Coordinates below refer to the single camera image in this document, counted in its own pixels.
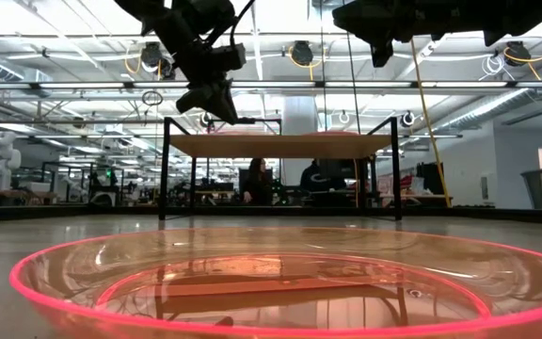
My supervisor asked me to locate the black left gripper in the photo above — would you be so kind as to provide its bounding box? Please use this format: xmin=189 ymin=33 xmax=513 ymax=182
xmin=165 ymin=11 xmax=240 ymax=124

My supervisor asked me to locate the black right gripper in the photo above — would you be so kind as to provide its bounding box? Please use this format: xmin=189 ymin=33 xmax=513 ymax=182
xmin=331 ymin=0 xmax=441 ymax=67

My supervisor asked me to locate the orange translucent plastic plate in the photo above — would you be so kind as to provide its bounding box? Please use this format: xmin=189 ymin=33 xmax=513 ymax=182
xmin=8 ymin=227 xmax=542 ymax=339

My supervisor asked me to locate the black-framed wooden shelf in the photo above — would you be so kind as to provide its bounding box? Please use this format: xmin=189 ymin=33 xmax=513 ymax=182
xmin=157 ymin=116 xmax=403 ymax=221

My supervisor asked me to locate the person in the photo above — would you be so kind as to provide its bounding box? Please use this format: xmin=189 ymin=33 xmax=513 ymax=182
xmin=298 ymin=159 xmax=347 ymax=194
xmin=242 ymin=157 xmax=273 ymax=207

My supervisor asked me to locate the black background robot workstation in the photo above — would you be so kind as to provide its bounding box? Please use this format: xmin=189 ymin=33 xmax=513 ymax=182
xmin=40 ymin=162 xmax=125 ymax=207

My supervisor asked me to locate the black background monitor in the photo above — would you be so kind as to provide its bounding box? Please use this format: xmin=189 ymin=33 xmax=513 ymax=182
xmin=415 ymin=161 xmax=446 ymax=196

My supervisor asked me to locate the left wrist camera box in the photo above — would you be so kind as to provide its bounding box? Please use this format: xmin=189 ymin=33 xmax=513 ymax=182
xmin=209 ymin=42 xmax=247 ymax=73

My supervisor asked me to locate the black background metal frame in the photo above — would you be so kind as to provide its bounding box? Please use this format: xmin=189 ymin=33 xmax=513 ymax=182
xmin=206 ymin=117 xmax=283 ymax=137

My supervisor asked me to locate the hanging black cable coil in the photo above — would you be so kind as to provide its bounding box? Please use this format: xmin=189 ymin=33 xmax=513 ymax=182
xmin=141 ymin=90 xmax=165 ymax=107

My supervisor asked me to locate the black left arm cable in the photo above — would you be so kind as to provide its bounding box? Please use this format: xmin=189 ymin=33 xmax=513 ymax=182
xmin=230 ymin=0 xmax=257 ymax=48

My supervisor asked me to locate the black ceiling cable reel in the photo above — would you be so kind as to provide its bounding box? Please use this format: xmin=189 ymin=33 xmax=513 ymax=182
xmin=503 ymin=40 xmax=534 ymax=67
xmin=139 ymin=40 xmax=177 ymax=80
xmin=288 ymin=40 xmax=315 ymax=68

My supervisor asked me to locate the yellow hanging cable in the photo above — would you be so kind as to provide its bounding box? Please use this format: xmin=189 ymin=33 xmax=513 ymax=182
xmin=409 ymin=37 xmax=454 ymax=208

